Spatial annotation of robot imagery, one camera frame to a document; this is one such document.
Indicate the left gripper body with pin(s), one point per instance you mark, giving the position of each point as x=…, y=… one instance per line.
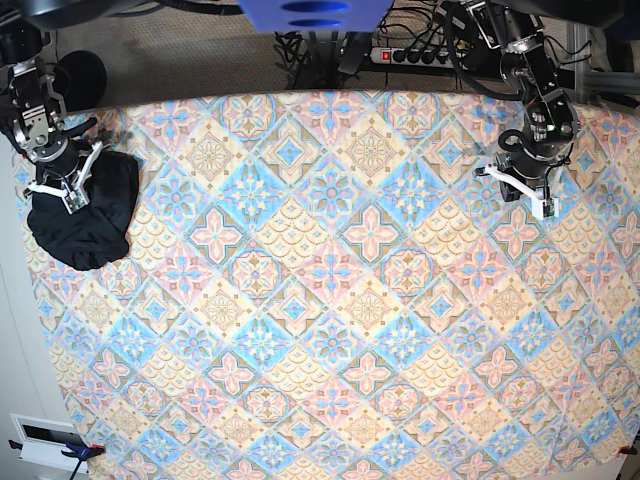
x=530, y=172

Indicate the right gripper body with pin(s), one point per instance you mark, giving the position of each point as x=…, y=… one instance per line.
x=62, y=167

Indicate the black t-shirt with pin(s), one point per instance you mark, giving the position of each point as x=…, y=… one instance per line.
x=96, y=234

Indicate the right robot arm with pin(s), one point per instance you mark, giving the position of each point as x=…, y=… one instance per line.
x=36, y=98

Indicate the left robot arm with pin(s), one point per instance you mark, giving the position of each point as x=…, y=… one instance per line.
x=550, y=118

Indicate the black round stool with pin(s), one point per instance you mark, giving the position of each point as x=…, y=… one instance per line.
x=81, y=78

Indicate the white power strip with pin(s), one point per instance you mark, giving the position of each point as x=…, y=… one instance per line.
x=429, y=57

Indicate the patterned tablecloth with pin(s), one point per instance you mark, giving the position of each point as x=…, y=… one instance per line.
x=319, y=287

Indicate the orange clamp bottom right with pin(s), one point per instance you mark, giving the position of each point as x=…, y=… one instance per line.
x=628, y=450

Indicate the white floor outlet box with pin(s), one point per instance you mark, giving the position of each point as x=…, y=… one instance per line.
x=43, y=441

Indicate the blue clamp bottom left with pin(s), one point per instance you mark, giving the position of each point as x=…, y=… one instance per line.
x=75, y=452

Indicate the aluminium frame post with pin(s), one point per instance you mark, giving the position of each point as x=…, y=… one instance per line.
x=594, y=85

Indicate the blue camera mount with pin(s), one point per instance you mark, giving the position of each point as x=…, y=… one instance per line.
x=315, y=15

